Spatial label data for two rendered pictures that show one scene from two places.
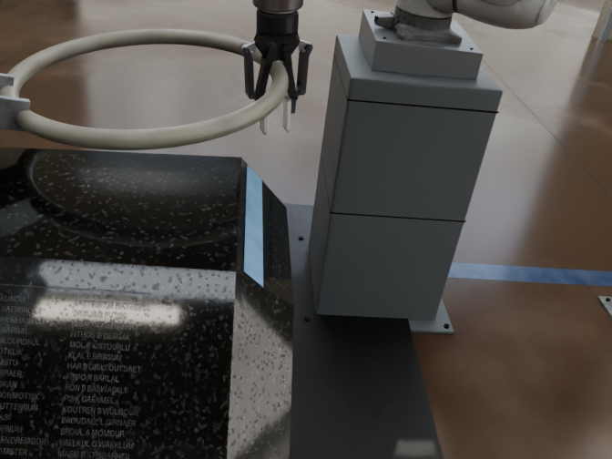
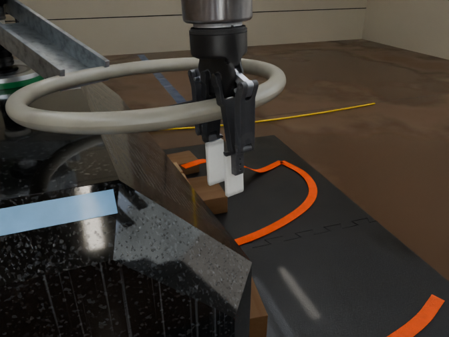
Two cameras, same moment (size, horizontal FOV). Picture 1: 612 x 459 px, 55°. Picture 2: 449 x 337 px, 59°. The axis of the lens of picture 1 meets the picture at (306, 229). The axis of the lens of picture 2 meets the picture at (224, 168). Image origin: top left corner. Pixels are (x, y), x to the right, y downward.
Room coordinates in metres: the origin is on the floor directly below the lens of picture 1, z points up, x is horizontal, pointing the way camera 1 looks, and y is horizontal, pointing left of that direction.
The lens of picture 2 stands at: (0.97, -0.43, 1.09)
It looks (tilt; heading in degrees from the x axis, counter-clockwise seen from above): 27 degrees down; 77
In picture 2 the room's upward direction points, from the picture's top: straight up
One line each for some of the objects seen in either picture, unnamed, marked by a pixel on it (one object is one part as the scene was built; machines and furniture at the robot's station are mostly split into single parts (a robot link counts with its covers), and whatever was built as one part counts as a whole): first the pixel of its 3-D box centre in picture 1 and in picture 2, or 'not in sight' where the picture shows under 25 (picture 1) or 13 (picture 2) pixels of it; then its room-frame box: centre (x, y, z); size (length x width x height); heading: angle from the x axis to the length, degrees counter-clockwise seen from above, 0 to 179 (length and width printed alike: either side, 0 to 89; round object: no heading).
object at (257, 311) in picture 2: not in sight; (237, 297); (1.24, 0.56, 0.07); 0.30 x 0.12 x 0.12; 90
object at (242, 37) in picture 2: (277, 34); (219, 61); (1.09, 0.10, 0.98); 0.08 x 0.07 x 0.09; 112
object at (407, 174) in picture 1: (387, 183); not in sight; (1.67, -0.24, 0.40); 0.50 x 0.50 x 0.80; 7
